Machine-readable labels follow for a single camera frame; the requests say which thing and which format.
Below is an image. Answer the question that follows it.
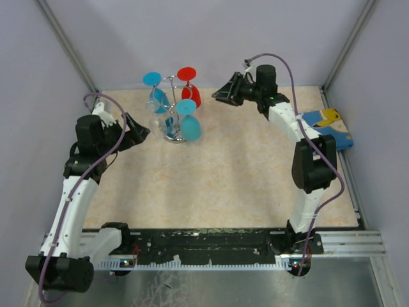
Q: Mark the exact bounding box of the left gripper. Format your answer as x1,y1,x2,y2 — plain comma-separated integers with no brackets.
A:
98,112,150,157

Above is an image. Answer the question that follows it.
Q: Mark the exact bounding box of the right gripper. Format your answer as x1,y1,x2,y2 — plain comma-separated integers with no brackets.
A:
211,73,261,107

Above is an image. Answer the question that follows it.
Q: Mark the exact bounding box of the red wine glass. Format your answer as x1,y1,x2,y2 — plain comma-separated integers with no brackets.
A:
177,67,201,108

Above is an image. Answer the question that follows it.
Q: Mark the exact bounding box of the teal wine glass front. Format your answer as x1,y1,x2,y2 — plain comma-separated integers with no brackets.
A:
176,98,202,142

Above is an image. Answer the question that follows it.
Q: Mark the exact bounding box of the blue pikachu cloth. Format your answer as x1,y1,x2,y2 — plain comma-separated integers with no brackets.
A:
302,109,353,151

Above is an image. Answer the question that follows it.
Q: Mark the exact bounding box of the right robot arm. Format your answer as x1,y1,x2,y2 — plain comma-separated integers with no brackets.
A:
212,65,337,254

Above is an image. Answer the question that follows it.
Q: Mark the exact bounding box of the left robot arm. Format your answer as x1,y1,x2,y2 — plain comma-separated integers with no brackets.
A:
25,104,150,293

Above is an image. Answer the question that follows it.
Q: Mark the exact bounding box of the chrome wine glass rack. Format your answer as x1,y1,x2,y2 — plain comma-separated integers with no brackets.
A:
154,75,186,144

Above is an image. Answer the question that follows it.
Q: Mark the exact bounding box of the blue wine glass back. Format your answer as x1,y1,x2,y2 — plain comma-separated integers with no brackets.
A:
143,72,170,114

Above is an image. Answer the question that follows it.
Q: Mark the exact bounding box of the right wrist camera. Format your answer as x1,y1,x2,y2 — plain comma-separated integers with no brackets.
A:
243,59,256,77

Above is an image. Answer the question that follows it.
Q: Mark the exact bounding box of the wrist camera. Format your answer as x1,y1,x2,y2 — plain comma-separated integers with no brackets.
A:
243,59,256,77
92,101,111,116

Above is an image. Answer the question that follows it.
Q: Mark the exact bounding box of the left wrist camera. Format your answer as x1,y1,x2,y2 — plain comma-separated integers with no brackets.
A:
92,101,111,116

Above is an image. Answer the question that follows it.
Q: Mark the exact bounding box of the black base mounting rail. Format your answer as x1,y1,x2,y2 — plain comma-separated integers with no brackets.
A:
109,226,323,265

